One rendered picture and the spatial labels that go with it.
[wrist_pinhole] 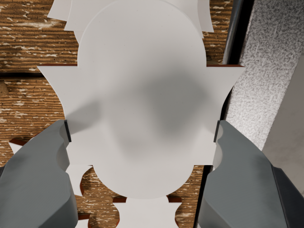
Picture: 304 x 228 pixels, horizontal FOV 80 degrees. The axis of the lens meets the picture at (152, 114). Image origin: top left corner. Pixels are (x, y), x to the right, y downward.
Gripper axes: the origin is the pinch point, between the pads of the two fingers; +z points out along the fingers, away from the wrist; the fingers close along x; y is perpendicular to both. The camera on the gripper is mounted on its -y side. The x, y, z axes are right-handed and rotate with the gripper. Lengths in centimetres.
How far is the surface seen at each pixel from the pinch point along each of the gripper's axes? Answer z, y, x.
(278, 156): 103, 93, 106
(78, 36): 8.9, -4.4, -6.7
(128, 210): 10.4, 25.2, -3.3
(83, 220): 10.3, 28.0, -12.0
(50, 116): 12.0, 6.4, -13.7
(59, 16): 8.9, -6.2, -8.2
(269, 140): 104, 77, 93
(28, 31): 12.3, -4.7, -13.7
